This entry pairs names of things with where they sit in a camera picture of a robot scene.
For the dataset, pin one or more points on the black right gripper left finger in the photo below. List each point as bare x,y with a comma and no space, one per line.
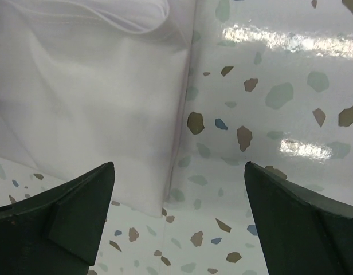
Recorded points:
59,230

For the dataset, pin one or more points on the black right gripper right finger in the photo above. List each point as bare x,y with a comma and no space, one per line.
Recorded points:
300,231

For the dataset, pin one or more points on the white t shirt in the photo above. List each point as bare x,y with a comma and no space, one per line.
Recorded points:
88,82

